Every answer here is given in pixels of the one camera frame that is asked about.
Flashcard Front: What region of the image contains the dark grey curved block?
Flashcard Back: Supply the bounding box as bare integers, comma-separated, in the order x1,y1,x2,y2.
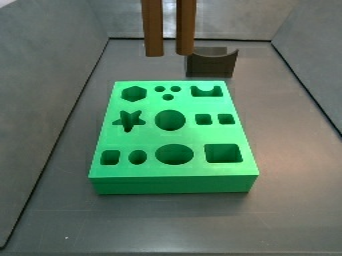
185,47,239,78

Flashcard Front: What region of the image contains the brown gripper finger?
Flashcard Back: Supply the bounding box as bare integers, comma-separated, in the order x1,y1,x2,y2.
140,0,163,57
176,0,196,56

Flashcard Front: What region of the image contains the green shape sorter block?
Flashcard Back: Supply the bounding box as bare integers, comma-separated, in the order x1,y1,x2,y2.
88,81,259,194

